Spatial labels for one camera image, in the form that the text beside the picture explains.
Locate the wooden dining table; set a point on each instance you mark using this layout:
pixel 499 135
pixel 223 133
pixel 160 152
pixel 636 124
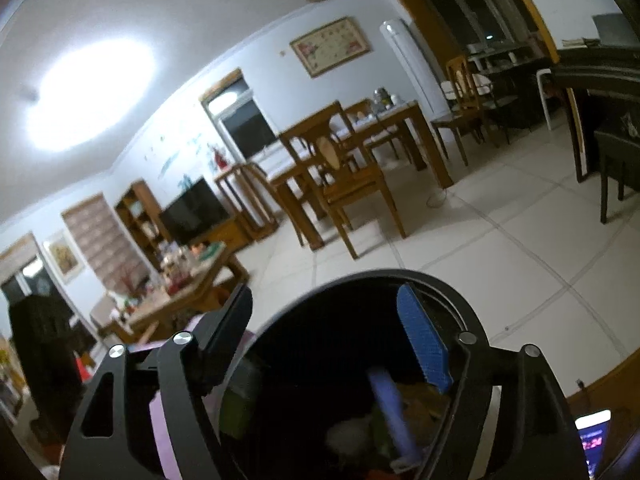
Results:
pixel 400 120

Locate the wooden bookshelf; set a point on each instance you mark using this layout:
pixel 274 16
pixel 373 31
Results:
pixel 140 220

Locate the wooden television cabinet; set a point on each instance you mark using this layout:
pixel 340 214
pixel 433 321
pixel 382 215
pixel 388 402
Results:
pixel 225 235

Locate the red wall decoration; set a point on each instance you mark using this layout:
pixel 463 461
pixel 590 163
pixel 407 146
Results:
pixel 218 159

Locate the books on piano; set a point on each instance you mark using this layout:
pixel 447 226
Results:
pixel 580 42

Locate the wooden dining chair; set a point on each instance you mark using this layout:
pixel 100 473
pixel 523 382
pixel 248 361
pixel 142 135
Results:
pixel 365 115
pixel 350 185
pixel 462 105

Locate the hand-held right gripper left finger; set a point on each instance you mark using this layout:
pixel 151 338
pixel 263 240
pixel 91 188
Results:
pixel 225 330

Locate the black round trash bin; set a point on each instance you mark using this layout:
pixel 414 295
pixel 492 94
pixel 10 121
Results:
pixel 310 340

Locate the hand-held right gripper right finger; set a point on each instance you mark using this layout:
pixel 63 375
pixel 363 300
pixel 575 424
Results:
pixel 422 340

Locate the green packet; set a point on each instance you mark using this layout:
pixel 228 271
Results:
pixel 240 400

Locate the black television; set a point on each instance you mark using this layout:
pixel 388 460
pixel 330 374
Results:
pixel 195 212

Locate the blue tube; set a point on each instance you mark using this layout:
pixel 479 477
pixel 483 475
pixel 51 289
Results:
pixel 392 410

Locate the pink cloth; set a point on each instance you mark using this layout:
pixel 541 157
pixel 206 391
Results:
pixel 161 435

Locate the wooden coffee table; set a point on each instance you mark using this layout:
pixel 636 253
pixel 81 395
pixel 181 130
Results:
pixel 200 285

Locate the lit phone screen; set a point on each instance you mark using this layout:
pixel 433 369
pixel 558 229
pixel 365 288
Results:
pixel 595 445

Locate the white floor air conditioner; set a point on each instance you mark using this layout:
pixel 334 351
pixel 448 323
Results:
pixel 415 65

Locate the white shipping bag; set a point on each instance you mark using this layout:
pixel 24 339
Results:
pixel 350 435

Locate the dark window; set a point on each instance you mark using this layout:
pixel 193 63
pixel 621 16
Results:
pixel 245 125

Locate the small framed picture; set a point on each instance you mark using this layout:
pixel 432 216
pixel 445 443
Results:
pixel 62 257

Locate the framed floral picture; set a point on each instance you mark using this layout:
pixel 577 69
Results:
pixel 330 46

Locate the window roller blind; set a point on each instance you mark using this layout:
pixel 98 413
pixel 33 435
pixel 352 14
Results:
pixel 100 240

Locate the bright ceiling light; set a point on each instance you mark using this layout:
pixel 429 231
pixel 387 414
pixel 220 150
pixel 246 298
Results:
pixel 90 95

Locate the wooden plant stand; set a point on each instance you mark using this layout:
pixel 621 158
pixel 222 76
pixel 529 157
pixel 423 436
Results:
pixel 250 200

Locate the wooden doorway frame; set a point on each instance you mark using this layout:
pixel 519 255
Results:
pixel 530 10

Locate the metal kettle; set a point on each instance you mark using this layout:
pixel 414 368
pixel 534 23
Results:
pixel 382 97

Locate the dark table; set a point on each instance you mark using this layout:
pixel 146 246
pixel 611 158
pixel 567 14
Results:
pixel 515 95

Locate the black hanging coat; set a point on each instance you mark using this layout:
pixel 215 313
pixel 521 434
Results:
pixel 42 360

